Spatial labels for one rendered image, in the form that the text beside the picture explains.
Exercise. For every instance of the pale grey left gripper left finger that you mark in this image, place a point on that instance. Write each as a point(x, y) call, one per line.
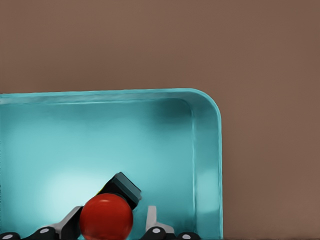
point(65, 225)

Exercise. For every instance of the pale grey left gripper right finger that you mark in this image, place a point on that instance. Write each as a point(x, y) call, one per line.
point(152, 220)

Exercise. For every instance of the red push button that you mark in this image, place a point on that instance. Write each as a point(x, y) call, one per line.
point(106, 217)

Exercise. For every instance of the blue storage box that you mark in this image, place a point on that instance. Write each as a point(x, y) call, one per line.
point(150, 140)

